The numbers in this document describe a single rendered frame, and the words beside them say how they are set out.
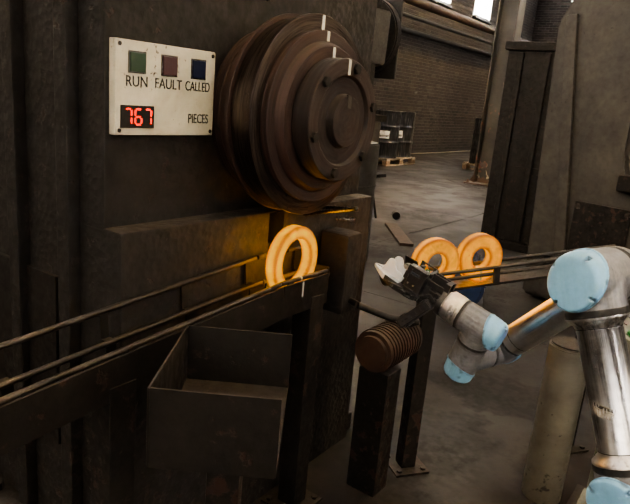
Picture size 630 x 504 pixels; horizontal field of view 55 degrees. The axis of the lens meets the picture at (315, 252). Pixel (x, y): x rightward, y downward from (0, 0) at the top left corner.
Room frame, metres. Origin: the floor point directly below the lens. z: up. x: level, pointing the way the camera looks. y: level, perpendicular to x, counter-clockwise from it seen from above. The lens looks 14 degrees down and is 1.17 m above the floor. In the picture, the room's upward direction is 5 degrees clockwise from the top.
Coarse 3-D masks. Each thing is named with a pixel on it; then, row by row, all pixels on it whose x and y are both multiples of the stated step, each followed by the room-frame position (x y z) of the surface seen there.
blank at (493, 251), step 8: (464, 240) 1.84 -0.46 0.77; (472, 240) 1.83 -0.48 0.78; (480, 240) 1.84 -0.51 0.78; (488, 240) 1.85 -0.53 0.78; (496, 240) 1.86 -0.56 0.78; (464, 248) 1.82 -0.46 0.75; (472, 248) 1.83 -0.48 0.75; (480, 248) 1.84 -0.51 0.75; (488, 248) 1.85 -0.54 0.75; (496, 248) 1.86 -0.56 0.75; (464, 256) 1.82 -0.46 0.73; (472, 256) 1.83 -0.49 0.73; (488, 256) 1.86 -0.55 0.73; (496, 256) 1.86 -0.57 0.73; (464, 264) 1.82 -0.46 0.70; (472, 264) 1.83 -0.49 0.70; (480, 264) 1.87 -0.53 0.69; (488, 264) 1.85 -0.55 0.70; (496, 264) 1.86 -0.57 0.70; (472, 272) 1.83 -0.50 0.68; (480, 272) 1.84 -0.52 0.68; (472, 280) 1.83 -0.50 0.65; (480, 280) 1.84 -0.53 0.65
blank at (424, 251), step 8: (424, 240) 1.81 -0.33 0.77; (432, 240) 1.79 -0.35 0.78; (440, 240) 1.79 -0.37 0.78; (416, 248) 1.79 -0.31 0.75; (424, 248) 1.77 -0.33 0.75; (432, 248) 1.78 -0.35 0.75; (440, 248) 1.79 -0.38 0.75; (448, 248) 1.80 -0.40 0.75; (456, 248) 1.81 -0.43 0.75; (416, 256) 1.77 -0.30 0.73; (424, 256) 1.77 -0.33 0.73; (448, 256) 1.80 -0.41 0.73; (456, 256) 1.81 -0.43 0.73; (448, 264) 1.80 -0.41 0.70; (456, 264) 1.81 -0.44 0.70
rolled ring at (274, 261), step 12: (288, 228) 1.49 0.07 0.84; (300, 228) 1.51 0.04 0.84; (276, 240) 1.46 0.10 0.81; (288, 240) 1.47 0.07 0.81; (300, 240) 1.55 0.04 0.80; (312, 240) 1.56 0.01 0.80; (276, 252) 1.44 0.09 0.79; (312, 252) 1.56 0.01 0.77; (276, 264) 1.44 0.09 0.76; (300, 264) 1.57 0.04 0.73; (312, 264) 1.57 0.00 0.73; (276, 276) 1.44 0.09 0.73
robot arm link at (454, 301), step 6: (450, 294) 1.39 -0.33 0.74; (456, 294) 1.38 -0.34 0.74; (444, 300) 1.38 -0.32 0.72; (450, 300) 1.37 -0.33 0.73; (456, 300) 1.37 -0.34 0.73; (462, 300) 1.37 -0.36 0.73; (468, 300) 1.40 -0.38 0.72; (444, 306) 1.37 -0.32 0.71; (450, 306) 1.36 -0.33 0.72; (456, 306) 1.36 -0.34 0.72; (444, 312) 1.37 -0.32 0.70; (450, 312) 1.35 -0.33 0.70; (456, 312) 1.35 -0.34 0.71; (444, 318) 1.37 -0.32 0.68; (450, 318) 1.36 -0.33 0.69; (450, 324) 1.37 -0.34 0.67
